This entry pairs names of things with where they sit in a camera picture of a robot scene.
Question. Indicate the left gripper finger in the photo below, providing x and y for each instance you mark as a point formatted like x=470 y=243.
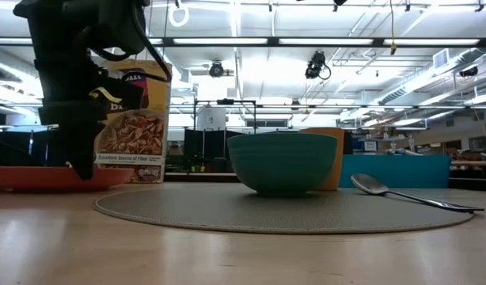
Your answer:
x=84 y=154

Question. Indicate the orange plate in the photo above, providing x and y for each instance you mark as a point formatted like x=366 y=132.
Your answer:
x=37 y=178

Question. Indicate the raisin bran cereal box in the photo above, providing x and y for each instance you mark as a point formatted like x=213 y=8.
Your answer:
x=140 y=138

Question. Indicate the yellow-orange cup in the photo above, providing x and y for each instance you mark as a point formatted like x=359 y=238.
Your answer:
x=339 y=158

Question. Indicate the silver metal spoon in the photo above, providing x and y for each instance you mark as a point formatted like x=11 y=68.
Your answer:
x=369 y=184

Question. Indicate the white cylindrical tank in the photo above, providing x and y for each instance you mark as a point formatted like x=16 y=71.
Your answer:
x=211 y=118

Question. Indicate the black round ceiling fixture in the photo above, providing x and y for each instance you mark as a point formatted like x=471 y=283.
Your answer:
x=216 y=69

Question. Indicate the grey round placemat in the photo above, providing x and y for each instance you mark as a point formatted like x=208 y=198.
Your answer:
x=266 y=213

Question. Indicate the teal ribbed bowl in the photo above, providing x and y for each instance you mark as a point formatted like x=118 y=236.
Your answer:
x=282 y=162

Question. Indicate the black overhead light bar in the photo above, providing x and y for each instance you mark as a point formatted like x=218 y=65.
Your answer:
x=273 y=41

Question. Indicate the blue and white sign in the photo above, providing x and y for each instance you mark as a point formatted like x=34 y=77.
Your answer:
x=370 y=146

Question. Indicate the blue plastic bin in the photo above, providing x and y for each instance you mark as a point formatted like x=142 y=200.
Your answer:
x=405 y=170

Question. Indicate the ceiling air vent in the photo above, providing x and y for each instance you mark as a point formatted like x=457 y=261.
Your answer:
x=441 y=58

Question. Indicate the black metal frame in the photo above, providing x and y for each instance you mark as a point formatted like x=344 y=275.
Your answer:
x=225 y=101

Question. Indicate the black overhead camera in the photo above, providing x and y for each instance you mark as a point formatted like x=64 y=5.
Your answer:
x=315 y=65

